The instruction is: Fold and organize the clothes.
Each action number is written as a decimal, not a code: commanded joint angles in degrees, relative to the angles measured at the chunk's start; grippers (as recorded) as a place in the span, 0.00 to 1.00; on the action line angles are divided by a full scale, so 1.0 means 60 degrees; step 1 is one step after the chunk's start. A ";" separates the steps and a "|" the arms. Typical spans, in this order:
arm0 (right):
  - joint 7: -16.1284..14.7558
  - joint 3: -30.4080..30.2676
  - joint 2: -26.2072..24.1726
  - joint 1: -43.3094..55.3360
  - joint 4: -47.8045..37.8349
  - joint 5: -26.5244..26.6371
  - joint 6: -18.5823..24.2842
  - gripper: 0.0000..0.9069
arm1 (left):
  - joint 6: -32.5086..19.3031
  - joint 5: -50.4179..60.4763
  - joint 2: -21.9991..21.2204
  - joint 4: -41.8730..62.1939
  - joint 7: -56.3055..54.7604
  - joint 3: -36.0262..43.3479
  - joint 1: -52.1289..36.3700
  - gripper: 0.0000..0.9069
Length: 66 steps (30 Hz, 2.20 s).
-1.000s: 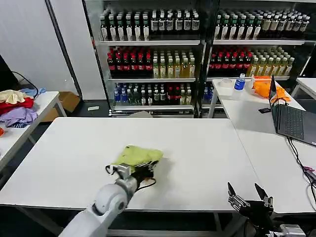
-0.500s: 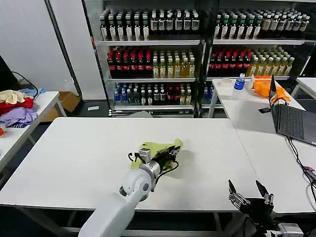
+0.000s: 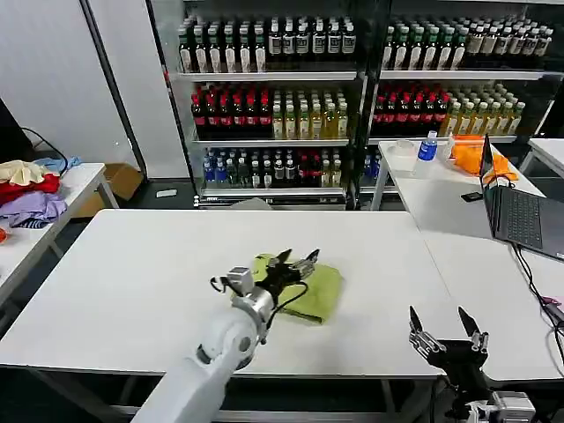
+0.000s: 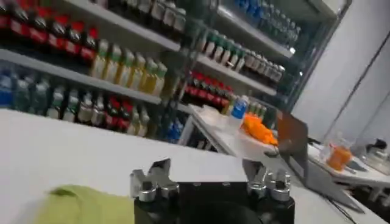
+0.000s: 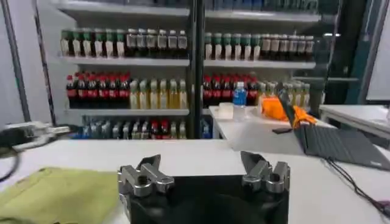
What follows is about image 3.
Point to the small white side table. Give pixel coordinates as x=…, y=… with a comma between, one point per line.
x=548, y=152

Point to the drinks shelf with dark bottles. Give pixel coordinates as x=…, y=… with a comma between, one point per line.
x=273, y=106

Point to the red cloth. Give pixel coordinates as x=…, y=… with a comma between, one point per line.
x=31, y=187

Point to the white table with clothes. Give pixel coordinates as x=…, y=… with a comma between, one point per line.
x=88, y=176

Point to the black partition frame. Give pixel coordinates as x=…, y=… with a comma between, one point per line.
x=115, y=92

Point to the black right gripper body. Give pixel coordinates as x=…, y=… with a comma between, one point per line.
x=462, y=361

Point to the brown cardboard box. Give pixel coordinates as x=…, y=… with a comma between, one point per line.
x=119, y=178

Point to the purple cloth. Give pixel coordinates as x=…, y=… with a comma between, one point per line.
x=35, y=205

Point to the cream cloth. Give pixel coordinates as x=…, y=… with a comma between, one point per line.
x=20, y=171

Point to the small orange object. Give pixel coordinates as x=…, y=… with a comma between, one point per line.
x=2, y=235

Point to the large white work table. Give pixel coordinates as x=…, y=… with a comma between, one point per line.
x=132, y=273

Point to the blue-label water bottle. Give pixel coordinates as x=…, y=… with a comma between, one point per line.
x=426, y=149

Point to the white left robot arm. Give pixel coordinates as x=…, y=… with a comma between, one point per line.
x=224, y=339

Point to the orange plastic bag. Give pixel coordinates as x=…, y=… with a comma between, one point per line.
x=467, y=156

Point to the grey chair back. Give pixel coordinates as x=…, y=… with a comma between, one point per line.
x=251, y=205

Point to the light blue cloth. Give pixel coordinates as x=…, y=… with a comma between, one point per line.
x=59, y=164

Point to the drinks shelf with pale bottles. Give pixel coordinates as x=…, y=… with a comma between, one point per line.
x=445, y=106

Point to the black monitor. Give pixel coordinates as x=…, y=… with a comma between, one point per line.
x=11, y=136

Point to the white table with laptop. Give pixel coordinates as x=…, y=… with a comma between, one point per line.
x=449, y=211

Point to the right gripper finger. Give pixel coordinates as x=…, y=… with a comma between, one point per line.
x=423, y=341
x=479, y=341

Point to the small white flat device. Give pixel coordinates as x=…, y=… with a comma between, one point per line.
x=166, y=193

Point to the clear plastic container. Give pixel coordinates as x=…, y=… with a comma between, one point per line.
x=404, y=152

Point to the small black flat device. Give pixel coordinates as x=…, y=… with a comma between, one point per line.
x=471, y=197

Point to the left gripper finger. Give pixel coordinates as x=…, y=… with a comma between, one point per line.
x=279, y=260
x=305, y=267

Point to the yellow-green shirt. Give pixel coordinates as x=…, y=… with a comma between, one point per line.
x=321, y=291

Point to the dark grey laptop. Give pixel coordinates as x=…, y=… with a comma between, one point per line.
x=522, y=218

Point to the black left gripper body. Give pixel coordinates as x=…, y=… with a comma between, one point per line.
x=278, y=277

